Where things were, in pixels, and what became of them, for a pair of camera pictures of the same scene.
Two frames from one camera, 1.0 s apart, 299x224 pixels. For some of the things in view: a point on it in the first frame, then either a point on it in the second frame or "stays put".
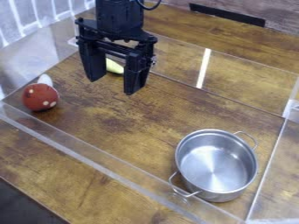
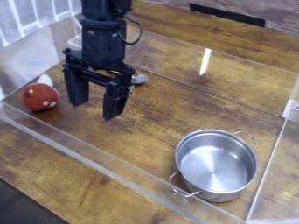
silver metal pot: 218,162 stays put
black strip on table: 229,15 stays put
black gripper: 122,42 to 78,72
